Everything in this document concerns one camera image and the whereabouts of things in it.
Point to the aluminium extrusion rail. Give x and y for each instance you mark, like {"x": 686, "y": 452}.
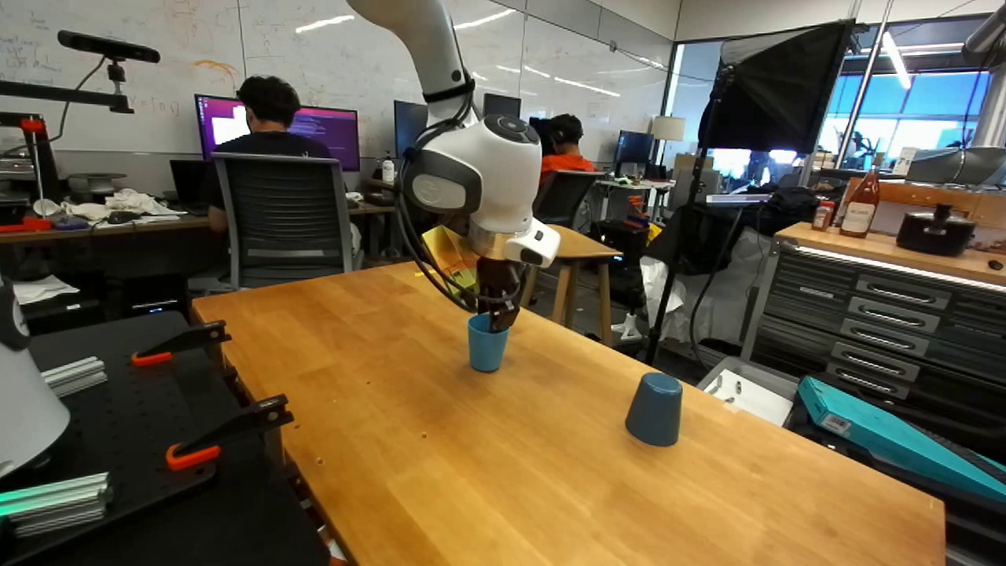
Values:
{"x": 51, "y": 498}
{"x": 73, "y": 371}

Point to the grey mesh office chair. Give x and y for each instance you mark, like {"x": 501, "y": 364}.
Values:
{"x": 284, "y": 215}

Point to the black hanging cloth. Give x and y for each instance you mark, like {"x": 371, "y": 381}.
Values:
{"x": 726, "y": 262}

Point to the purple screen monitor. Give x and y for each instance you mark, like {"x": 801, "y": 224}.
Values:
{"x": 335, "y": 129}

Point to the black camera on boom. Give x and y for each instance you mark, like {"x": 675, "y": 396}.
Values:
{"x": 106, "y": 49}

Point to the white lamp shade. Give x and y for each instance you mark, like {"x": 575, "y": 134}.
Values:
{"x": 666, "y": 125}

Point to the light blue plastic cup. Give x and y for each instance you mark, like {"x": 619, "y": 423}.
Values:
{"x": 487, "y": 347}

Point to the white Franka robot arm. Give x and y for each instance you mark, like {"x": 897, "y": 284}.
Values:
{"x": 491, "y": 167}

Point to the amber bottle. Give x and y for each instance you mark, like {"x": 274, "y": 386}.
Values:
{"x": 859, "y": 205}

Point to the dark upright monitor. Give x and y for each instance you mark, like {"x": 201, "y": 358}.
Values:
{"x": 409, "y": 124}

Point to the person in orange shirt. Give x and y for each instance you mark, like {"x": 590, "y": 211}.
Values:
{"x": 567, "y": 153}

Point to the black pot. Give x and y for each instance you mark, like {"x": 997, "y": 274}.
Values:
{"x": 935, "y": 229}

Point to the white cloth pile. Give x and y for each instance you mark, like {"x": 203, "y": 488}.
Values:
{"x": 115, "y": 205}

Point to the grey drawer cabinet wooden top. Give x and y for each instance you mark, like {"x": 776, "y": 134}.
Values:
{"x": 891, "y": 302}

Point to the person in black shirt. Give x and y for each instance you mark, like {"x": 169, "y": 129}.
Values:
{"x": 268, "y": 115}

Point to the yellow bag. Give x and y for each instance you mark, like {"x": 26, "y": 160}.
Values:
{"x": 450, "y": 253}

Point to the black mesh office chair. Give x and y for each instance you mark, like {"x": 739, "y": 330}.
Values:
{"x": 567, "y": 200}

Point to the wooden stool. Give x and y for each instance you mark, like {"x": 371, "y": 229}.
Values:
{"x": 575, "y": 245}

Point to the long wooden desk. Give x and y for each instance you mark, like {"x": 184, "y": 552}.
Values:
{"x": 106, "y": 233}

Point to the dark blue upturned cup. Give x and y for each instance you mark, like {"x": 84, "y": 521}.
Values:
{"x": 655, "y": 409}

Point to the black case teal lid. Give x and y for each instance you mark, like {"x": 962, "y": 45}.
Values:
{"x": 891, "y": 440}

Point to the black jacket pile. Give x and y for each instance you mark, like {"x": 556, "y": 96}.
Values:
{"x": 781, "y": 207}

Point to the black softbox light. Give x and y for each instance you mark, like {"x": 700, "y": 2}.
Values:
{"x": 781, "y": 96}

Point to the black light stand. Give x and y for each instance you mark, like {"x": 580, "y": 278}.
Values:
{"x": 679, "y": 262}

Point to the small red can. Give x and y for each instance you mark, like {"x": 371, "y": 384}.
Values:
{"x": 825, "y": 215}

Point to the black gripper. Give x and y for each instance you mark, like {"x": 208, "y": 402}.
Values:
{"x": 497, "y": 278}

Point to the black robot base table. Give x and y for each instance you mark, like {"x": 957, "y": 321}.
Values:
{"x": 138, "y": 492}

